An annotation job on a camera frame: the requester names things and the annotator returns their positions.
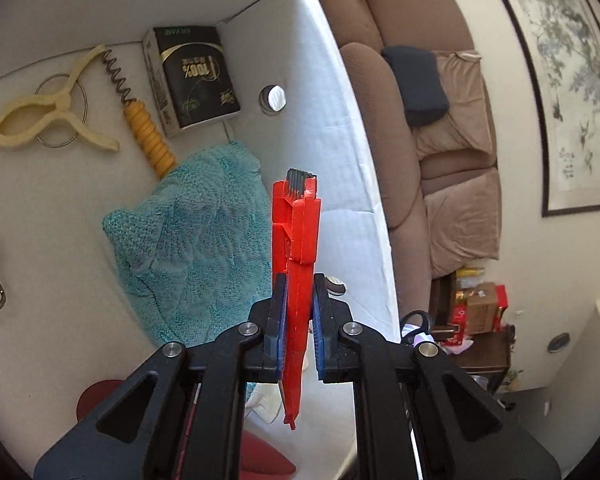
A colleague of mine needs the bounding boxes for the black tissue pack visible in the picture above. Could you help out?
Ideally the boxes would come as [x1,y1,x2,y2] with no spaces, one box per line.
[142,26,242,139]

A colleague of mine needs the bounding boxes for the dark wooden side table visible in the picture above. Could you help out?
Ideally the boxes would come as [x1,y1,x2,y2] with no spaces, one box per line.
[430,275,517,377]

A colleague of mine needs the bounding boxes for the red white box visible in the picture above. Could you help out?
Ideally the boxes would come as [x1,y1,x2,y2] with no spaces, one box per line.
[442,305,469,346]

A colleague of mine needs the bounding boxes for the framed wall painting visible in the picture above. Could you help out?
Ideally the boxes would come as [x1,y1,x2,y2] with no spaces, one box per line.
[485,0,600,218]

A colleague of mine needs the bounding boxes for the brown cardboard box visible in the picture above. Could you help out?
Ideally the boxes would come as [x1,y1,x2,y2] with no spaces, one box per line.
[464,282,501,336]

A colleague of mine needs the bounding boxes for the cream plastic clothespin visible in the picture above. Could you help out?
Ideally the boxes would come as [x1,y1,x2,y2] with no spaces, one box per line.
[0,45,121,154]

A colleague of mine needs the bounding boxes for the teal towel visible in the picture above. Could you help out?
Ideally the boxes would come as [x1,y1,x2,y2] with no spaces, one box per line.
[102,141,287,424]

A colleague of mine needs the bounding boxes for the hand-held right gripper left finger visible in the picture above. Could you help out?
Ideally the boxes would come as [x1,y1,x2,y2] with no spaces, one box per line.
[32,272,288,480]

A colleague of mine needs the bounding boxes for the white cardboard box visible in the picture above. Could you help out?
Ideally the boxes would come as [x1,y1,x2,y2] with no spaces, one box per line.
[0,0,402,480]

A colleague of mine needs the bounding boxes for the purple handled scissors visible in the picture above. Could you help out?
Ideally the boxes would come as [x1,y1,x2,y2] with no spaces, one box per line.
[400,310,457,347]

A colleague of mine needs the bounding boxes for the yellow handled corkscrew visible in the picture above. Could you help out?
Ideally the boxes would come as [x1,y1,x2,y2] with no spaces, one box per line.
[102,49,177,180]

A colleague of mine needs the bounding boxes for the tan cushion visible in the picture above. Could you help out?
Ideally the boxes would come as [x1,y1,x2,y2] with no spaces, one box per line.
[414,50,496,162]
[422,167,502,279]

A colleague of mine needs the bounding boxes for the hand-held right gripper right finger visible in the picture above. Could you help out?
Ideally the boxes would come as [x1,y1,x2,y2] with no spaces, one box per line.
[312,272,564,480]

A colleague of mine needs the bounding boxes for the dark blue cushion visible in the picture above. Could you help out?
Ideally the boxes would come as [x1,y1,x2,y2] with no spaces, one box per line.
[381,46,450,128]

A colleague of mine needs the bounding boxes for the brown sofa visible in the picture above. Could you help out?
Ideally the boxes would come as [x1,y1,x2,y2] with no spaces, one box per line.
[292,0,502,281]

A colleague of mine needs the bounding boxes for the red plastic grater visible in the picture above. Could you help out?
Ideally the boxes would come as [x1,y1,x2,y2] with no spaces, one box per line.
[271,167,324,431]

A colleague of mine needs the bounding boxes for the dark red bag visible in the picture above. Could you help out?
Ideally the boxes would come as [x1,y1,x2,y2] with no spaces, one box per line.
[76,379,297,477]

